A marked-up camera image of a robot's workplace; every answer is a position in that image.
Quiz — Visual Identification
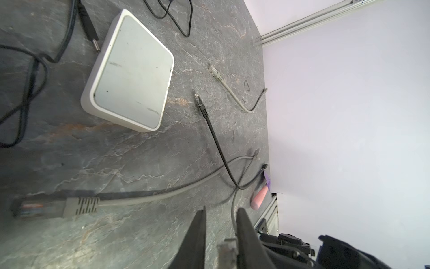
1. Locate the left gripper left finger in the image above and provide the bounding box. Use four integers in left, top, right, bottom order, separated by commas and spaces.
169, 207, 207, 269

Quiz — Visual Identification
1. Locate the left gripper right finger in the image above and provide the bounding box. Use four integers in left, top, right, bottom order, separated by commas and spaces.
236, 208, 275, 269

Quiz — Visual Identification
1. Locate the grey ethernet cable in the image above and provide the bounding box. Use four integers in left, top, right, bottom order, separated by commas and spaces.
9, 148, 261, 269
207, 63, 268, 113

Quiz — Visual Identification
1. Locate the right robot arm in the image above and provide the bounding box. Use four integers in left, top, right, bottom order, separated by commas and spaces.
255, 219, 389, 269

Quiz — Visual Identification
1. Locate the pink purple toy shovel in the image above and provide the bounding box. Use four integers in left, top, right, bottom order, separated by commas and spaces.
250, 171, 271, 211

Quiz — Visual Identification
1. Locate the black ethernet cable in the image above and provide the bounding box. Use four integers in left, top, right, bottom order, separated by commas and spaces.
194, 93, 268, 191

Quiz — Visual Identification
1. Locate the black power cord tangled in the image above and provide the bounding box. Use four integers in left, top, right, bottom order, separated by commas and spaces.
1, 1, 105, 148

